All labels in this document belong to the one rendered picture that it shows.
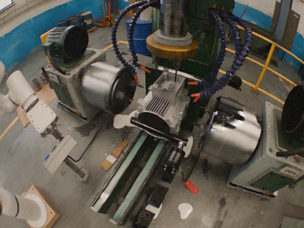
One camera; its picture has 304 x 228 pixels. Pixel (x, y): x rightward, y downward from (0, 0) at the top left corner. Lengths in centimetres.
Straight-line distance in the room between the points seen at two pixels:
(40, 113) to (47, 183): 46
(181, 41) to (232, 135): 35
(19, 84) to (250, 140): 85
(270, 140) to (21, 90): 90
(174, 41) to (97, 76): 39
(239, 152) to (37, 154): 108
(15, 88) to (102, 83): 39
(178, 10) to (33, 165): 107
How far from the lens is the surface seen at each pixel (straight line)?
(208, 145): 57
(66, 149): 61
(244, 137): 56
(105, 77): 69
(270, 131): 62
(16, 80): 64
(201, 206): 77
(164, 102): 60
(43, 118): 61
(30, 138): 120
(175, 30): 49
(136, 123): 64
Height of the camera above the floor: 153
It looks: 49 degrees down
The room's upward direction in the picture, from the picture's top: straight up
